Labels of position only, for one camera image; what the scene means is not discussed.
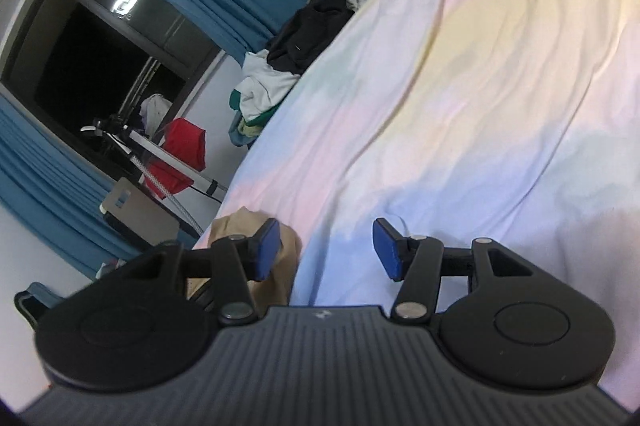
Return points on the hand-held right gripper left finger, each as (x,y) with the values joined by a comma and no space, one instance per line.
(265,251)

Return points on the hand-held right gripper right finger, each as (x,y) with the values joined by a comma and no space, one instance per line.
(387,251)

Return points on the tan pants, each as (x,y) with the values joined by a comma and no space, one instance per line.
(235,221)

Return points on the white clothes drying rack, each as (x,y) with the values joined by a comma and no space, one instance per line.
(200,178)

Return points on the green and yellow garment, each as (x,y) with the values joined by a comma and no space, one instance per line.
(250,126)

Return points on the red garment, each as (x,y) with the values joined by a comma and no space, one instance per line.
(185,141)

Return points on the white garment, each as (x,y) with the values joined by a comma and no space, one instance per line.
(265,86)
(155,109)

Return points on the pastel tie-dye bed sheet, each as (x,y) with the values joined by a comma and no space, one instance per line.
(450,81)

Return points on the black garment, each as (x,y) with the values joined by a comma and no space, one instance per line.
(310,31)

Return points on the black oval floor object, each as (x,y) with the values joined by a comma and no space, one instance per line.
(30,301)

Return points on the dark window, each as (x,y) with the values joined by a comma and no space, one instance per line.
(75,56)

